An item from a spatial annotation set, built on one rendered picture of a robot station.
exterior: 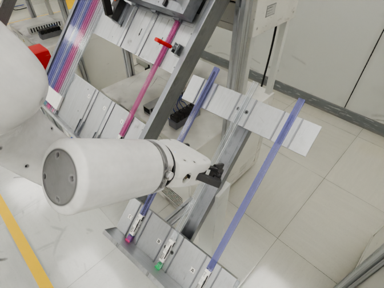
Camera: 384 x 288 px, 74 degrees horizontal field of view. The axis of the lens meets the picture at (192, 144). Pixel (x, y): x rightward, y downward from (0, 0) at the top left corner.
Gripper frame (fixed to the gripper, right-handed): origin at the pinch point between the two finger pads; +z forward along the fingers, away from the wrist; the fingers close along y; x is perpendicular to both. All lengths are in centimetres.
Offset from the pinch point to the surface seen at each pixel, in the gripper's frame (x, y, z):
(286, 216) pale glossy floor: 38, -14, 114
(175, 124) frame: 6, 40, 47
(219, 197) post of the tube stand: 10.4, -3.0, 13.8
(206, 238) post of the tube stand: 31.3, -0.2, 28.3
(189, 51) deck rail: -21.8, 25.1, 17.0
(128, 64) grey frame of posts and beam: -8, 93, 60
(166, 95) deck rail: -7.4, 26.1, 15.2
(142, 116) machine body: 10, 59, 47
